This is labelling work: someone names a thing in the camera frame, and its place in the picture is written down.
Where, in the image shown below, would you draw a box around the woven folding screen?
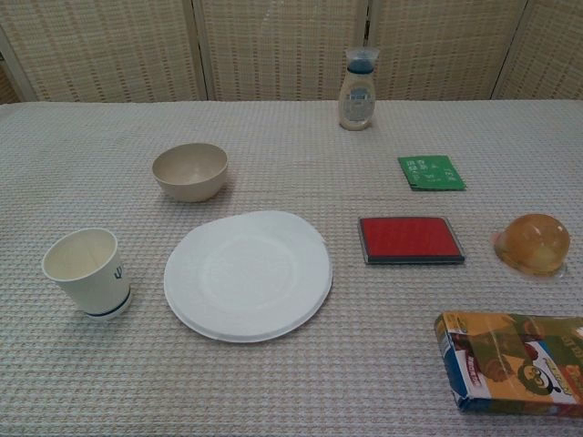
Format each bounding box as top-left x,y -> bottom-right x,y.
0,0 -> 583,105

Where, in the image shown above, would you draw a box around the red ink stamp pad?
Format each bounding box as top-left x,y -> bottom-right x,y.
357,216 -> 466,267

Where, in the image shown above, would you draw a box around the green sachet packet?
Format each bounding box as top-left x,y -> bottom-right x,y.
396,154 -> 468,192

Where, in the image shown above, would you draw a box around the beige bowl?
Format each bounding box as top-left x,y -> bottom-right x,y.
151,142 -> 229,203

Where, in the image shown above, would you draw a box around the white paper cup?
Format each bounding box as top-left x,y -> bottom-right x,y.
42,228 -> 134,322

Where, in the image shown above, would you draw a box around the beige bottle with blue cap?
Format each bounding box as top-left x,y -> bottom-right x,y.
337,46 -> 381,131

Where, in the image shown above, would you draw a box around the beige waffle tablecloth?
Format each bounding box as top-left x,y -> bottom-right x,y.
0,97 -> 583,437

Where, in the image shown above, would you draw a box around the white paper plate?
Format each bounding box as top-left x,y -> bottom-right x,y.
163,209 -> 333,343

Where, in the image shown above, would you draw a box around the yellow snack box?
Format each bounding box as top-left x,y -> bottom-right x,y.
433,310 -> 583,419

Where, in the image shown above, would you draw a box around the amber jelly cup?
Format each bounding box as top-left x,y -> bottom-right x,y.
491,213 -> 571,279

